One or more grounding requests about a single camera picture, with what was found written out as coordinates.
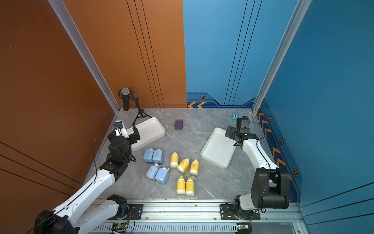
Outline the right green circuit board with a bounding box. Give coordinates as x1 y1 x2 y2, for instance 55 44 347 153
237 223 252 234

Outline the blue sharpener lower left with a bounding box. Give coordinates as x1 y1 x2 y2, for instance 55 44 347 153
146 163 160 180

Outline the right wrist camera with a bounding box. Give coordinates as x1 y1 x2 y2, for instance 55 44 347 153
236 116 250 131

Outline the blue sharpener lower right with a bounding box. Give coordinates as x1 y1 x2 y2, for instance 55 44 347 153
155 167 169 184

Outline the aluminium rail frame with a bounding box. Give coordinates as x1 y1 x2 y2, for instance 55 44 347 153
91 199 308 234

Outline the left white storage tray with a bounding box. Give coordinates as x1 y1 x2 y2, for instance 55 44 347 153
131 117 166 152

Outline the white storage tray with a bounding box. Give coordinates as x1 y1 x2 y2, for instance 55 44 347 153
200 128 236 169
131 117 166 152

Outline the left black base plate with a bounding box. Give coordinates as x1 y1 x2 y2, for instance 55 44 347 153
114 204 143 220

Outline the green circuit board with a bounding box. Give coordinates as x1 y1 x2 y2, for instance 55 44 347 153
111 223 129 234
237 223 252 234

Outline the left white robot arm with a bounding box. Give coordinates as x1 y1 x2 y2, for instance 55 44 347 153
31 127 140 234

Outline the blue sharpener upper right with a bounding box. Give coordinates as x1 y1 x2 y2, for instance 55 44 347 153
152 149 164 164

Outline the left green circuit board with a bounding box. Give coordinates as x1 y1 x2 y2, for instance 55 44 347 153
111 223 129 234

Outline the black mini tripod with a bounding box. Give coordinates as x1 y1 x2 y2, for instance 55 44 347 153
132 97 152 126

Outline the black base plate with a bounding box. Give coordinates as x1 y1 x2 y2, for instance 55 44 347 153
114 204 143 220
219 203 261 220

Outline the blue sharpener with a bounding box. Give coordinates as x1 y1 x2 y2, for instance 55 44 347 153
152 149 164 164
146 163 160 180
155 167 169 184
143 148 154 163

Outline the black microphone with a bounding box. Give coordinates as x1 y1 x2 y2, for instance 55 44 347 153
118 87 133 111

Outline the purple cube toy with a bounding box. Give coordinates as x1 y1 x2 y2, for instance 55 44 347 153
174 120 184 131

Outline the small teal robot toy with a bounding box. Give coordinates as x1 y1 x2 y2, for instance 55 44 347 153
232 114 239 122

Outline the blue sharpener upper left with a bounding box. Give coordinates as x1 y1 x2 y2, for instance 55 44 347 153
143 148 154 163

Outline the right white storage tray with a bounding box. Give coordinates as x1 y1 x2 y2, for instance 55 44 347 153
200 128 236 169

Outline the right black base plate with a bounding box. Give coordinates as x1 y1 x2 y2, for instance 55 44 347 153
219 203 261 220

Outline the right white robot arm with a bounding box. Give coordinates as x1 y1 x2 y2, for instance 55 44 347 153
225 126 290 213

